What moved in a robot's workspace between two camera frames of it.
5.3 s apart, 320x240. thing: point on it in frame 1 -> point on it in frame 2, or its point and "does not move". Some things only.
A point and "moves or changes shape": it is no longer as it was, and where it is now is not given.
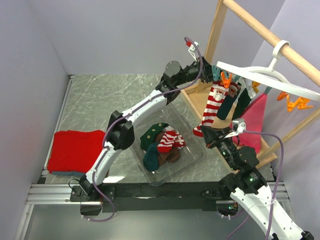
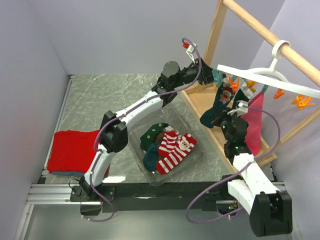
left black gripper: [207, 75] does not move
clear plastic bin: [193, 152] does not move
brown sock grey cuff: [159, 136] does not move
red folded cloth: [72, 152] does not move
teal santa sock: [228, 101] moves or changes shape
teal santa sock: [151, 160] does not move
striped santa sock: [218, 94] -> [184, 144]
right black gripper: [212, 136] -> [218, 117]
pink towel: [254, 116] does not move
